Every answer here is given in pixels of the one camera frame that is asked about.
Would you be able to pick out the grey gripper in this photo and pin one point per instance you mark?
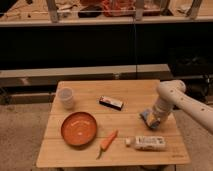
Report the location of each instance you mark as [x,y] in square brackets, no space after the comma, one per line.
[144,115]

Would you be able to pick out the orange round plate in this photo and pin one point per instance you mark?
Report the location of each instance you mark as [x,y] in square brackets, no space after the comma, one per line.
[79,128]

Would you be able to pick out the wooden folding table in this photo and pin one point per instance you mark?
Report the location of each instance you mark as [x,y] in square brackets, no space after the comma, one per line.
[136,96]

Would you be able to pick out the orange carrot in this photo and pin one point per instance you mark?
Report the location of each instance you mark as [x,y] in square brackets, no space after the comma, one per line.
[106,142]

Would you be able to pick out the black object on shelf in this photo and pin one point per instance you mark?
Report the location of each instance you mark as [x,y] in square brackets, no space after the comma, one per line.
[90,11]

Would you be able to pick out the red cloth on shelf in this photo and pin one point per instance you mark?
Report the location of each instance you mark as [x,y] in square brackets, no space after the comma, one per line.
[117,8]

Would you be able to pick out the black white rectangular box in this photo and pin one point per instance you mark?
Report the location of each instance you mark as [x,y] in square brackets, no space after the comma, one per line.
[111,102]

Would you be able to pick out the translucent plastic cup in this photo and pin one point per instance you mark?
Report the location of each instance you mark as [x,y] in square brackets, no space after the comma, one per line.
[65,96]

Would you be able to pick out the white plastic bottle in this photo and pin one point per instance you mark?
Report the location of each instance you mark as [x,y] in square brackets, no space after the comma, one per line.
[153,143]

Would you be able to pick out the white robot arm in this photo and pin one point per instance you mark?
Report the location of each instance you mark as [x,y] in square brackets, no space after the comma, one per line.
[170,94]

